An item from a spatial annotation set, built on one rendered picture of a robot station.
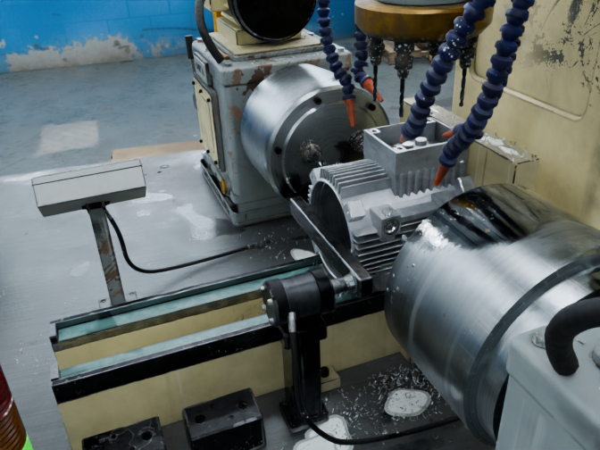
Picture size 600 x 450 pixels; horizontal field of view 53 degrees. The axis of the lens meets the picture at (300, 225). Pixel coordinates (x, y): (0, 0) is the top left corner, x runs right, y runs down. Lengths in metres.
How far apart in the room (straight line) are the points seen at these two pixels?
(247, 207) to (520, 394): 0.92
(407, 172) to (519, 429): 0.43
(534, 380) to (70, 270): 1.01
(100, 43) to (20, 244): 5.04
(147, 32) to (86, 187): 5.40
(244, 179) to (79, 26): 5.17
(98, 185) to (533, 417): 0.74
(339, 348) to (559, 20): 0.56
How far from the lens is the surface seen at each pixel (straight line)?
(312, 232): 0.89
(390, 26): 0.78
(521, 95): 1.00
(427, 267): 0.65
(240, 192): 1.32
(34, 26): 6.43
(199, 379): 0.88
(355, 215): 0.81
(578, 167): 0.93
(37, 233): 1.49
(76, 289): 1.25
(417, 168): 0.86
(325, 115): 1.06
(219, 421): 0.84
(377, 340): 0.97
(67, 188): 1.02
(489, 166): 0.87
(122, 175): 1.02
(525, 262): 0.60
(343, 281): 0.77
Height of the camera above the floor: 1.47
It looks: 30 degrees down
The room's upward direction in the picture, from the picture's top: 3 degrees counter-clockwise
